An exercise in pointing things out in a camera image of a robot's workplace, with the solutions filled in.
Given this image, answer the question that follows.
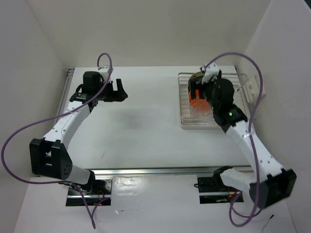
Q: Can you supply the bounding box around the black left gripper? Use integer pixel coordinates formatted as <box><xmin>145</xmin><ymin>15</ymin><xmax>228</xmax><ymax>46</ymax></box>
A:
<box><xmin>94</xmin><ymin>79</ymin><xmax>127</xmax><ymax>102</ymax></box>

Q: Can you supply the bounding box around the brown patterned plate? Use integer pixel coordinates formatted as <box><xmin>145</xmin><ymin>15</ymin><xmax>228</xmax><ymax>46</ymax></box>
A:
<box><xmin>188</xmin><ymin>74</ymin><xmax>203</xmax><ymax>85</ymax></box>

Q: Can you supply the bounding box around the orange plate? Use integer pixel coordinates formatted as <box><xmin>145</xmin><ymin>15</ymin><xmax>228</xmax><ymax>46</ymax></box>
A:
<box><xmin>189</xmin><ymin>90</ymin><xmax>210</xmax><ymax>111</ymax></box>

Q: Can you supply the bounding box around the clear glass plate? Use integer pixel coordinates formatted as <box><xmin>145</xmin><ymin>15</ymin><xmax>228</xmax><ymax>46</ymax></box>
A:
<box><xmin>201</xmin><ymin>110</ymin><xmax>215</xmax><ymax>122</ymax></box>
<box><xmin>190</xmin><ymin>107</ymin><xmax>202</xmax><ymax>118</ymax></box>
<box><xmin>196</xmin><ymin>108</ymin><xmax>212</xmax><ymax>119</ymax></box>

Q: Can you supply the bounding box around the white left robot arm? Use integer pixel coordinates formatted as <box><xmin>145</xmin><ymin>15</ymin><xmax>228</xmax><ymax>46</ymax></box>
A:
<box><xmin>29</xmin><ymin>67</ymin><xmax>128</xmax><ymax>194</ymax></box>

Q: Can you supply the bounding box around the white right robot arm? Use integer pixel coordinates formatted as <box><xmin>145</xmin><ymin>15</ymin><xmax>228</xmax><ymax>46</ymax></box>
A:
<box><xmin>188</xmin><ymin>78</ymin><xmax>297</xmax><ymax>209</ymax></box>

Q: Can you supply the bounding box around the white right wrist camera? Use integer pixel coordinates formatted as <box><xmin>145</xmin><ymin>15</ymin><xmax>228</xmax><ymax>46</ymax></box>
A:
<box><xmin>200</xmin><ymin>61</ymin><xmax>220</xmax><ymax>84</ymax></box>

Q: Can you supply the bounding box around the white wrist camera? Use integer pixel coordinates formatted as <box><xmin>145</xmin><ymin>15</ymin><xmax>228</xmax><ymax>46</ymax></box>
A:
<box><xmin>200</xmin><ymin>61</ymin><xmax>220</xmax><ymax>84</ymax></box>
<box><xmin>98</xmin><ymin>66</ymin><xmax>114</xmax><ymax>82</ymax></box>

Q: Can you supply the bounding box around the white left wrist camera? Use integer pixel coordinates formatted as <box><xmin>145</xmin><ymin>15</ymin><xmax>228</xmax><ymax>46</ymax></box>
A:
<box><xmin>98</xmin><ymin>66</ymin><xmax>114</xmax><ymax>82</ymax></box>

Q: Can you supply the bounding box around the metal wire dish rack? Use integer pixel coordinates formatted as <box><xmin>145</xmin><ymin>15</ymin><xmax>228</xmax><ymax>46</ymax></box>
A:
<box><xmin>178</xmin><ymin>72</ymin><xmax>250</xmax><ymax>130</ymax></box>

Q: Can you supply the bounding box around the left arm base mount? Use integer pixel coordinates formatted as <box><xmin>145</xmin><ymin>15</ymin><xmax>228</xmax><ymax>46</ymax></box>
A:
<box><xmin>65</xmin><ymin>178</ymin><xmax>113</xmax><ymax>207</ymax></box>

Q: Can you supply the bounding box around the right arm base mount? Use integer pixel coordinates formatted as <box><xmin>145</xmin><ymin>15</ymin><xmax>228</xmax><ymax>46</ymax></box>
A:
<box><xmin>193</xmin><ymin>166</ymin><xmax>239</xmax><ymax>204</ymax></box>

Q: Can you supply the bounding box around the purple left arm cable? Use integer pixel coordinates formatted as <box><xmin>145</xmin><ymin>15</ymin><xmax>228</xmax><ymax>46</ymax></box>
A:
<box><xmin>0</xmin><ymin>52</ymin><xmax>114</xmax><ymax>229</ymax></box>

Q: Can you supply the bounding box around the thin black wire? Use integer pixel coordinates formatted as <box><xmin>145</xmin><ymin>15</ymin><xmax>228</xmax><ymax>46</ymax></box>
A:
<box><xmin>261</xmin><ymin>214</ymin><xmax>275</xmax><ymax>231</ymax></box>

